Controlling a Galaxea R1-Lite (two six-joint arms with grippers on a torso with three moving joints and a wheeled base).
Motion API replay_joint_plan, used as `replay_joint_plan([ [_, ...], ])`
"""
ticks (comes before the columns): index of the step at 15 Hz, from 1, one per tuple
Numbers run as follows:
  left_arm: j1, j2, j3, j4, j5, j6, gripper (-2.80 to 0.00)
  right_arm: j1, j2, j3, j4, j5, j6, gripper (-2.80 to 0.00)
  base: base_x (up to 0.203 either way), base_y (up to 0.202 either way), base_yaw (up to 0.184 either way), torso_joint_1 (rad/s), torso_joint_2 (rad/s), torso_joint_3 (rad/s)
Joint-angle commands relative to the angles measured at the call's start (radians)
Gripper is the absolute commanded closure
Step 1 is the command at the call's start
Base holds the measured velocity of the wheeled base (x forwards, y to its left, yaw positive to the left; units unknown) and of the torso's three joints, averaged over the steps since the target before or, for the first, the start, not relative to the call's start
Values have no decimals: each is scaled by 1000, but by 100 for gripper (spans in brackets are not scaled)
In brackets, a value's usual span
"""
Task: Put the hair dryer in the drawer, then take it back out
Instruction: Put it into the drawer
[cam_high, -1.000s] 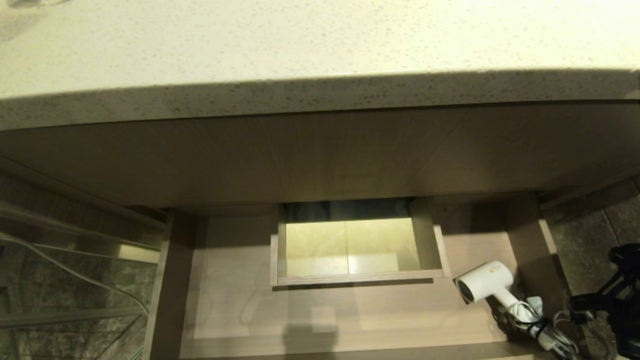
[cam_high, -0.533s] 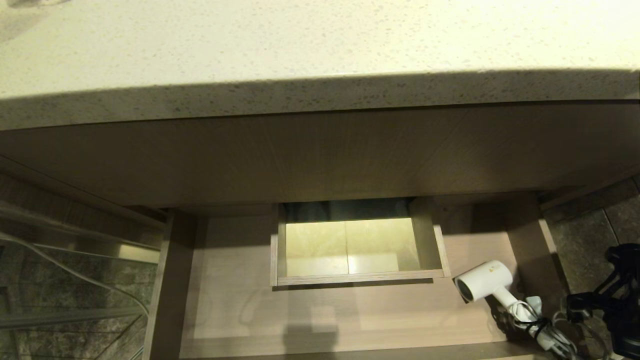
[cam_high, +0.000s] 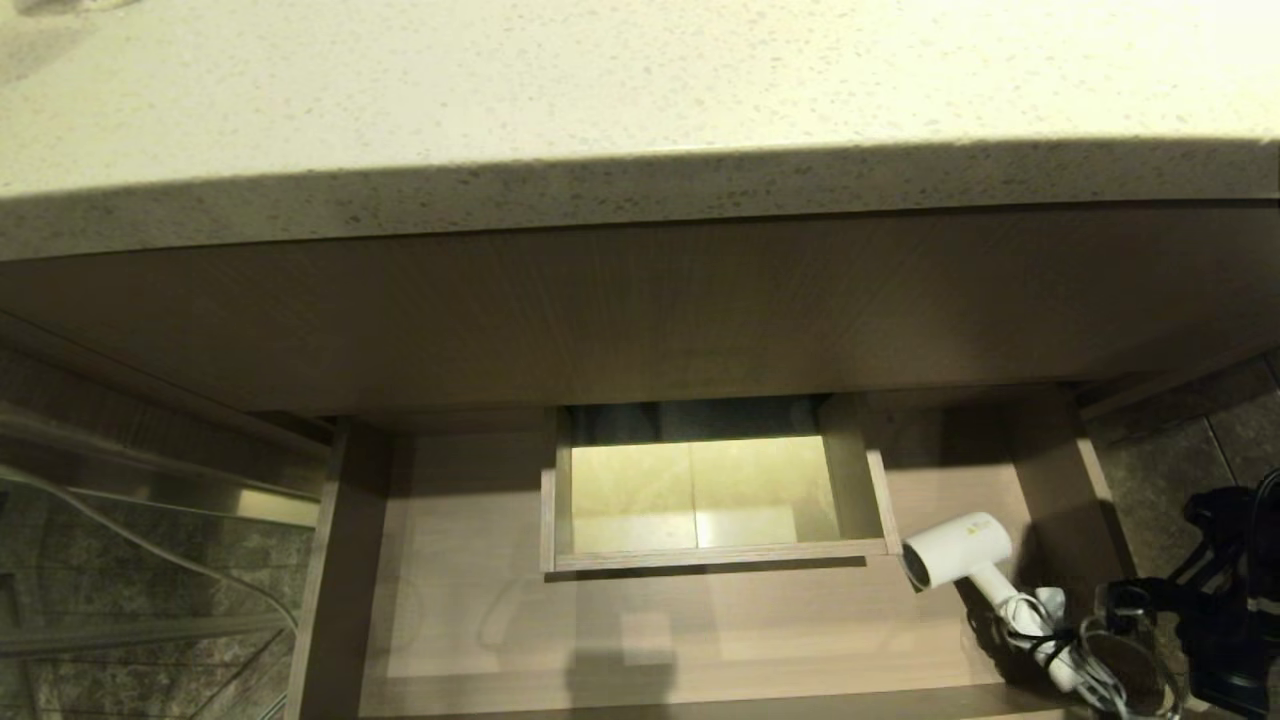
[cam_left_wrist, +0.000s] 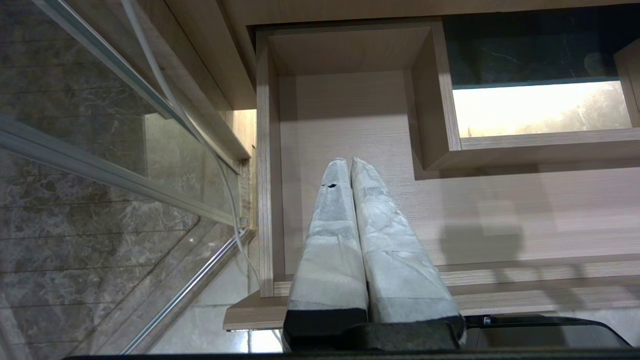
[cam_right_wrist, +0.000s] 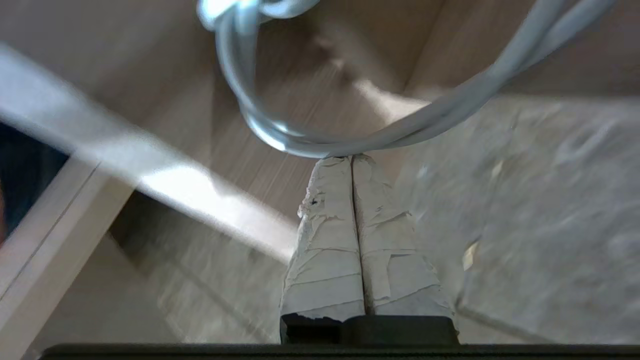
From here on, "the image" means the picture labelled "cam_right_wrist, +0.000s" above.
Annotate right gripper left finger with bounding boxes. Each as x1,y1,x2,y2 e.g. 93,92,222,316
279,155,366,345

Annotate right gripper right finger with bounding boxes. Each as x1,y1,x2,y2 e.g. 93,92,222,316
342,153,460,345

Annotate grey hair dryer cable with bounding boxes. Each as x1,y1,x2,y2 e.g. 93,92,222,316
196,0,619,159

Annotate wooden drawer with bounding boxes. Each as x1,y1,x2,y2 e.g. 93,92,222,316
0,0,451,360

